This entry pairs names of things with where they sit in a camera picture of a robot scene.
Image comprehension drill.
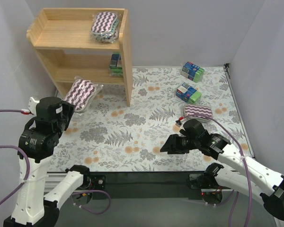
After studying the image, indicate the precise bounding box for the pink wavy sponge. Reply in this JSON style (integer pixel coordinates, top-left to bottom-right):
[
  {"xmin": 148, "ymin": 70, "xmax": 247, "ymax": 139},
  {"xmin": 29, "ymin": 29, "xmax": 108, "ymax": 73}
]
[
  {"xmin": 90, "ymin": 11, "xmax": 119, "ymax": 43},
  {"xmin": 63, "ymin": 76, "xmax": 104, "ymax": 114},
  {"xmin": 183, "ymin": 104, "xmax": 213, "ymax": 122}
]

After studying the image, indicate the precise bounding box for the blue green sponge pack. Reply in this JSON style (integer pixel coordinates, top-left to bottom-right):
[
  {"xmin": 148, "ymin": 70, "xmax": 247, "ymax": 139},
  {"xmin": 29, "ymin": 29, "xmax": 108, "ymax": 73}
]
[
  {"xmin": 109, "ymin": 52, "xmax": 123, "ymax": 77},
  {"xmin": 180, "ymin": 61, "xmax": 205, "ymax": 83},
  {"xmin": 176, "ymin": 83, "xmax": 202, "ymax": 104}
]

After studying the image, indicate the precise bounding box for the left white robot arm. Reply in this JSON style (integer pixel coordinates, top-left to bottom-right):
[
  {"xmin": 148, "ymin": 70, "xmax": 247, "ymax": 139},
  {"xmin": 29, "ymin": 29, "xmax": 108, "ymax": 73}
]
[{"xmin": 3, "ymin": 97, "xmax": 89, "ymax": 227}]

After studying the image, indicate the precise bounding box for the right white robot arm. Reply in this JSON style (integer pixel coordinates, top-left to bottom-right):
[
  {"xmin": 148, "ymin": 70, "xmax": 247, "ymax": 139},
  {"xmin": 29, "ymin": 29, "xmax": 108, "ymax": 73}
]
[{"xmin": 160, "ymin": 119, "xmax": 284, "ymax": 221}]

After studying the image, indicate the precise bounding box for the wooden two-tier shelf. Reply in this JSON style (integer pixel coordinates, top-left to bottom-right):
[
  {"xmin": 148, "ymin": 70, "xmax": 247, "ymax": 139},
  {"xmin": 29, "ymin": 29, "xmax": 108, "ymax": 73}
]
[{"xmin": 26, "ymin": 8, "xmax": 133, "ymax": 106}]

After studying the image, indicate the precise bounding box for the floral patterned table mat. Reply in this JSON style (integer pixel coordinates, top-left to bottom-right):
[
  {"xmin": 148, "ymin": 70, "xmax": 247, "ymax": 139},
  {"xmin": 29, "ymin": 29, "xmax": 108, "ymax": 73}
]
[{"xmin": 49, "ymin": 67, "xmax": 253, "ymax": 172}]

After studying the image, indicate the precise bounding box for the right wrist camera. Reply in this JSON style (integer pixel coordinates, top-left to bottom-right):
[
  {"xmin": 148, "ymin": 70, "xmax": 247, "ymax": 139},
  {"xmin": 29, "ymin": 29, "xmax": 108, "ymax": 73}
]
[{"xmin": 176, "ymin": 117, "xmax": 185, "ymax": 128}]

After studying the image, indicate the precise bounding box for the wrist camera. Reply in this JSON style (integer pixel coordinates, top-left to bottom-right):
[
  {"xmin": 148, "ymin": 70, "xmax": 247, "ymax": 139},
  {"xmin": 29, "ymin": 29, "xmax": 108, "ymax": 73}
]
[
  {"xmin": 176, "ymin": 117, "xmax": 185, "ymax": 128},
  {"xmin": 21, "ymin": 96, "xmax": 40, "ymax": 115}
]

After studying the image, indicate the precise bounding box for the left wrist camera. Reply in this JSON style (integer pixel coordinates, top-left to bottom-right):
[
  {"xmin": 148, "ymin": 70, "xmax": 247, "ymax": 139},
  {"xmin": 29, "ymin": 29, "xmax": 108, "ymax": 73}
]
[{"xmin": 21, "ymin": 96, "xmax": 40, "ymax": 115}]

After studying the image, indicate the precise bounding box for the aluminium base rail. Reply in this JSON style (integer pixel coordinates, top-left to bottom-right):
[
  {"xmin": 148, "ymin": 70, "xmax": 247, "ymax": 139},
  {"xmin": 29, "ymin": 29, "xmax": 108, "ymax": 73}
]
[{"xmin": 44, "ymin": 172, "xmax": 233, "ymax": 193}]

